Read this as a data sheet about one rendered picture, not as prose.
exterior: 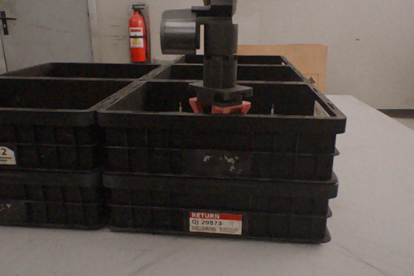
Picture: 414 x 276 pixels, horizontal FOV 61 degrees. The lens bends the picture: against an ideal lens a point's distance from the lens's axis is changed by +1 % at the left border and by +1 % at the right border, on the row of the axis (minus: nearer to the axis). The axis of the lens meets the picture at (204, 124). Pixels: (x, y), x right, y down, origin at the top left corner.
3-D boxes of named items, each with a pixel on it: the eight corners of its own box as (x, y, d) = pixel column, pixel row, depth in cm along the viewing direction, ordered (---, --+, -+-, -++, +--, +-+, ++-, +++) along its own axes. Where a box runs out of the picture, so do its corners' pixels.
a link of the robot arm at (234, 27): (240, 16, 55) (237, 17, 60) (195, 16, 55) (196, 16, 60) (238, 61, 57) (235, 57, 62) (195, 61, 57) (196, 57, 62)
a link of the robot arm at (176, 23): (233, -30, 56) (229, 0, 64) (160, -31, 56) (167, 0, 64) (233, 41, 53) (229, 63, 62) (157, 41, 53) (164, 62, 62)
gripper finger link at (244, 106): (221, 151, 58) (222, 95, 55) (195, 140, 63) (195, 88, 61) (250, 143, 62) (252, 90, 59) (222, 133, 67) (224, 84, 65)
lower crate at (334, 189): (303, 174, 88) (308, 128, 84) (334, 251, 59) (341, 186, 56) (147, 167, 92) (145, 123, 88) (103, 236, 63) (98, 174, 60)
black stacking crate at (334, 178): (306, 132, 84) (311, 85, 81) (339, 191, 56) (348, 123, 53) (145, 127, 88) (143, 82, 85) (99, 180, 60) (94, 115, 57)
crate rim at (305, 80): (293, 73, 110) (294, 65, 109) (311, 93, 82) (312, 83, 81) (167, 71, 114) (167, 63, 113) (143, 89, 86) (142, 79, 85)
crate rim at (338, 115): (311, 93, 82) (312, 83, 81) (348, 134, 53) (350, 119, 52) (143, 89, 86) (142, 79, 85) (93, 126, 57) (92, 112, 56)
